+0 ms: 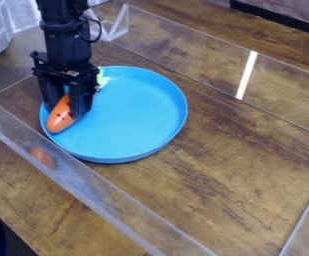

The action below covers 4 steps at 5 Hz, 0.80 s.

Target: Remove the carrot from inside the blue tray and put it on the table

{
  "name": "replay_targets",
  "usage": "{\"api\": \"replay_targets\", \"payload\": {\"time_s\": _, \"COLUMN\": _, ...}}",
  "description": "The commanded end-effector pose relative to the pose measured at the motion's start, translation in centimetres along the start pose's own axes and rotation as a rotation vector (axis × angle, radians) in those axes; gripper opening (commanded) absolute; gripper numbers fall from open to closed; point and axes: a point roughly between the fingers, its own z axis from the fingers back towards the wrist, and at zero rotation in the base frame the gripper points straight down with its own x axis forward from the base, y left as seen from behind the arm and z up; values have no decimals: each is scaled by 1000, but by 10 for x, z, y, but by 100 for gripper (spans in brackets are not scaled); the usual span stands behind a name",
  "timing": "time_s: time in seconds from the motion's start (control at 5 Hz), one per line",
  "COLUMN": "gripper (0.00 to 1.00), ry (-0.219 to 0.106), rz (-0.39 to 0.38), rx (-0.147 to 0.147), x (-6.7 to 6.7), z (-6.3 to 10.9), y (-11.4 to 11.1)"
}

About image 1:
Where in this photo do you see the orange toy carrot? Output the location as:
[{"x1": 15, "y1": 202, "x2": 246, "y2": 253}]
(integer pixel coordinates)
[{"x1": 46, "y1": 87, "x2": 78, "y2": 134}]

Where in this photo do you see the black bar at top right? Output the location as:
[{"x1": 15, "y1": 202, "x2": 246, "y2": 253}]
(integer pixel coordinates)
[{"x1": 230, "y1": 0, "x2": 309, "y2": 33}]

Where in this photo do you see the clear acrylic corner bracket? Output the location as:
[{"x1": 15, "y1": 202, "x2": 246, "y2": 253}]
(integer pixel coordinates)
[{"x1": 91, "y1": 4, "x2": 129, "y2": 42}]

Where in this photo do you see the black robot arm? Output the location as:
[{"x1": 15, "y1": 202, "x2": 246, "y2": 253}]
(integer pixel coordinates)
[{"x1": 30, "y1": 0, "x2": 102, "y2": 119}]

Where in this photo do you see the clear acrylic front barrier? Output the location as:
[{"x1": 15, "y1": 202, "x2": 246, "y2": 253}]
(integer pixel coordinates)
[{"x1": 0, "y1": 106, "x2": 217, "y2": 256}]

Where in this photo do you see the black cable loop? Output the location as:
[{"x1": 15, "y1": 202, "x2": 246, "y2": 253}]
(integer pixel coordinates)
[{"x1": 75, "y1": 14, "x2": 105, "y2": 44}]

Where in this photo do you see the white patterned curtain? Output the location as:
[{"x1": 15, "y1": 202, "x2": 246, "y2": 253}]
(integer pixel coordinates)
[{"x1": 0, "y1": 0, "x2": 41, "y2": 52}]

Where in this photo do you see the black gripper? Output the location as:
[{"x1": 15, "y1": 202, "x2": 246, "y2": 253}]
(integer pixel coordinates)
[{"x1": 30, "y1": 33, "x2": 102, "y2": 120}]

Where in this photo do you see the blue round tray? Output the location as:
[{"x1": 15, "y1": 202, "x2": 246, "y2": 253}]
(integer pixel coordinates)
[{"x1": 47, "y1": 66, "x2": 189, "y2": 163}]

